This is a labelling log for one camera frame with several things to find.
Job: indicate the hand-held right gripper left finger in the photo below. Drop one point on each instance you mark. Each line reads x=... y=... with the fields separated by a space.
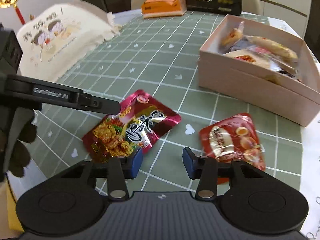
x=136 y=163

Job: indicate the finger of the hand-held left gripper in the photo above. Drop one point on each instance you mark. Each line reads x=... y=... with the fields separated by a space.
x=100 y=105

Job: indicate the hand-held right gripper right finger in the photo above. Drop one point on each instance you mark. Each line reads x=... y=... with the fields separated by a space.
x=188 y=163

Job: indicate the dark red foil snack packet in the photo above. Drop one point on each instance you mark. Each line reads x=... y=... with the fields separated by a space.
x=140 y=127

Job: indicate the red egg snack packet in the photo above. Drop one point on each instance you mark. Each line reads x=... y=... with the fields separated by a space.
x=232 y=142

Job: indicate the pink cardboard gift box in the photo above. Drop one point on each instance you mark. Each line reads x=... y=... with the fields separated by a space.
x=250 y=92

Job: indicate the red and white snack packet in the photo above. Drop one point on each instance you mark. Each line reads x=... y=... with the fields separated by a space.
x=247 y=58

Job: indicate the clear packet with barcode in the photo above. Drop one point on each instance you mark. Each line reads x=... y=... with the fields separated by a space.
x=243 y=45

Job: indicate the brown pastry packet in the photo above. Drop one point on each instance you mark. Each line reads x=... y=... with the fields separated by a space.
x=232 y=37

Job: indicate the yellow panda snack bag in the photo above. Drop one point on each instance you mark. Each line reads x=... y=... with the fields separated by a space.
x=275 y=47

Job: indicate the person's left hand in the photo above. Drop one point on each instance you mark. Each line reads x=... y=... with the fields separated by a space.
x=22 y=152

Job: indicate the cream cartoon print tote bag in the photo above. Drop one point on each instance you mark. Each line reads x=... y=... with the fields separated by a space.
x=67 y=37

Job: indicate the green checked tablecloth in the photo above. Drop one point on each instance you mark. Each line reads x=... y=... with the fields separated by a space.
x=155 y=62

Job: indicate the orange tissue box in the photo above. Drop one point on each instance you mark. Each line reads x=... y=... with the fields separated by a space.
x=162 y=6

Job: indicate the white paper sheet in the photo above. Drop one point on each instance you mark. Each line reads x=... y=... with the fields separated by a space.
x=282 y=25

